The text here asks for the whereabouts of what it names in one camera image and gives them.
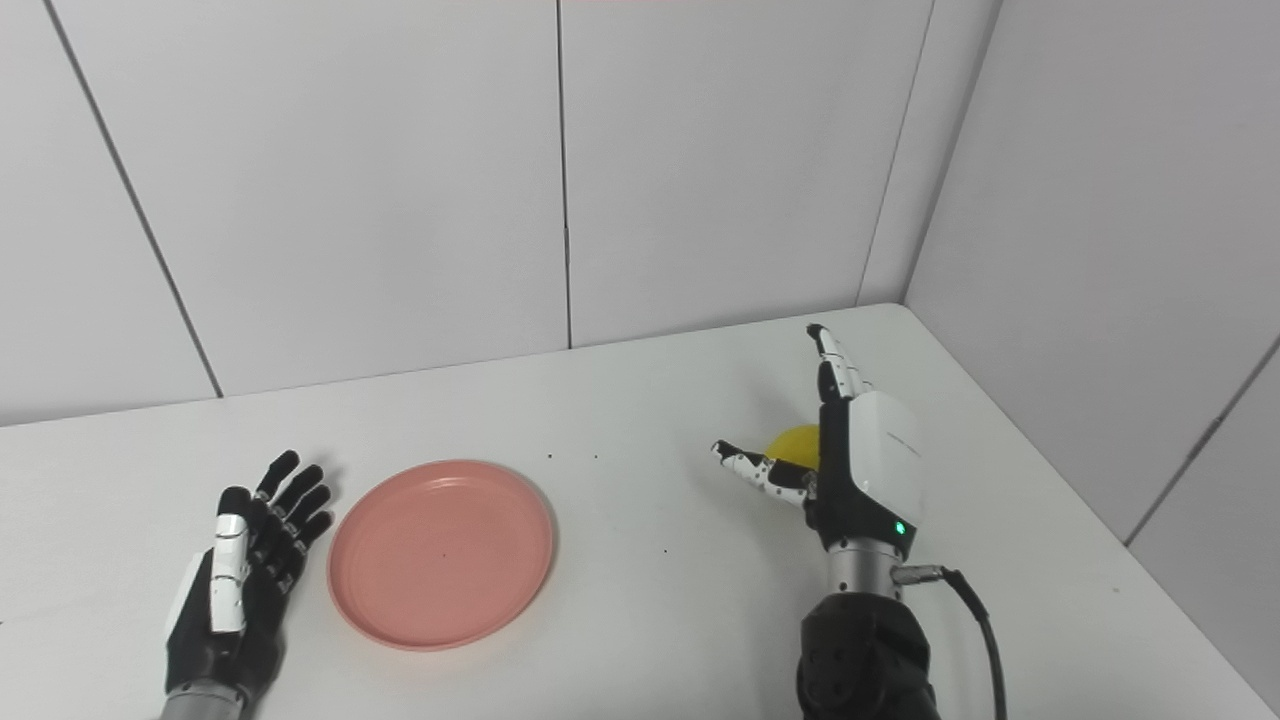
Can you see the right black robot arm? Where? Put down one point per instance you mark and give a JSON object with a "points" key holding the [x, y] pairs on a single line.
{"points": [[865, 640]]}

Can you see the yellow lemon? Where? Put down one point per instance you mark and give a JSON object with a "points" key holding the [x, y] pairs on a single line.
{"points": [[797, 444]]}

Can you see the pink plate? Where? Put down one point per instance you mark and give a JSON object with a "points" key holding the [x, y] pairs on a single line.
{"points": [[440, 555]]}

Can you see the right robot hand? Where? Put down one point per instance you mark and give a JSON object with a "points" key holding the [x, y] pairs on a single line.
{"points": [[865, 470]]}

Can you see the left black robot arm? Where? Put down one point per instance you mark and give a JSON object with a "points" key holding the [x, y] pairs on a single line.
{"points": [[200, 703]]}

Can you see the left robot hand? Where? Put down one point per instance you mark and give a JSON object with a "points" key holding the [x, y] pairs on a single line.
{"points": [[245, 590]]}

